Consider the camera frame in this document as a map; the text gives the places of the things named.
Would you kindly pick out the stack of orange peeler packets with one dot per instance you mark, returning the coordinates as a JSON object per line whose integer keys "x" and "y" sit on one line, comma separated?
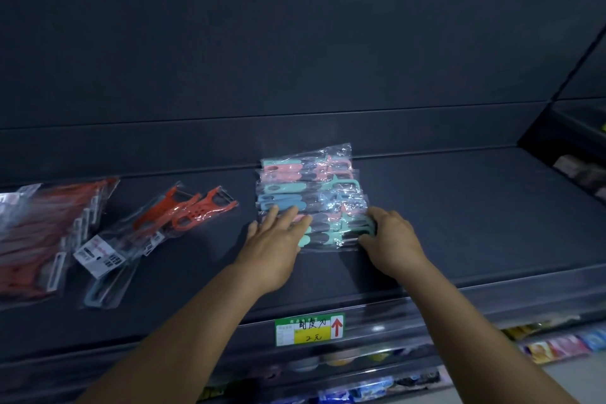
{"x": 38, "y": 238}

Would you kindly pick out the person's right hand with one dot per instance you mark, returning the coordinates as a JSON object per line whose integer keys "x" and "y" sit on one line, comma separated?
{"x": 395, "y": 247}

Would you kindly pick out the person's left little finger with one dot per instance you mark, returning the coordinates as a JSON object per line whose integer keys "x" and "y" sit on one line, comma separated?
{"x": 253, "y": 232}

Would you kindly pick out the person's right forearm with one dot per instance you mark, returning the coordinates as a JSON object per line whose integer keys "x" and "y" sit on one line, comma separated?
{"x": 473, "y": 337}

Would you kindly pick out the person's right thumb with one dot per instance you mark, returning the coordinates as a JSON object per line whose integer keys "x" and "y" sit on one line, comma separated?
{"x": 368, "y": 241}

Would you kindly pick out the goods under shelf edge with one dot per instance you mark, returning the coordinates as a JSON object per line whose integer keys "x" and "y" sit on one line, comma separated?
{"x": 369, "y": 389}

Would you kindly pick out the clear shelf edge strip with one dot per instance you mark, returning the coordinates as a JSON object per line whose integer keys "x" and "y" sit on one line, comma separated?
{"x": 402, "y": 323}

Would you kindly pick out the brown goods on side shelf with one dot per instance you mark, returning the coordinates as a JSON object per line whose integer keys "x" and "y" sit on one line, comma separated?
{"x": 580, "y": 171}

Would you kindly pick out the person's left forearm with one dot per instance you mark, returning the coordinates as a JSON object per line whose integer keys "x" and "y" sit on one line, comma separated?
{"x": 189, "y": 337}

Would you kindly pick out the person's left hand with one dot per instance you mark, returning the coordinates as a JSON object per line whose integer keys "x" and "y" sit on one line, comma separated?
{"x": 267, "y": 257}

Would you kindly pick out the blue grey peeler packet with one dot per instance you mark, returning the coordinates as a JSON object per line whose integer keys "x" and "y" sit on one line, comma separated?
{"x": 109, "y": 283}

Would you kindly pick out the green yellow price label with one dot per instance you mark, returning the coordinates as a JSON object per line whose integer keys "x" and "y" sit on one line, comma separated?
{"x": 310, "y": 330}

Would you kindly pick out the dark grey display shelf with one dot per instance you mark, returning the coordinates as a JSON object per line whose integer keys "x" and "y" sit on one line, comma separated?
{"x": 449, "y": 209}

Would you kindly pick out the orange peeler packet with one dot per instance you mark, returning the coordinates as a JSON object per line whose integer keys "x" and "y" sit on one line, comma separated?
{"x": 203, "y": 209}
{"x": 151, "y": 212}

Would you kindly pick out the row of pastel peeler packets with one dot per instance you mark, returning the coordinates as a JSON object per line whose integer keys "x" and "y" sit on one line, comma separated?
{"x": 307, "y": 186}

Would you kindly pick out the teal peeler packet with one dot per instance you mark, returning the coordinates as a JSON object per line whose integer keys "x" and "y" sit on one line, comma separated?
{"x": 326, "y": 235}

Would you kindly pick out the row of colourful snack packets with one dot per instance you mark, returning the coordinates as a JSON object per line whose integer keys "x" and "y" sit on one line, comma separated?
{"x": 558, "y": 344}

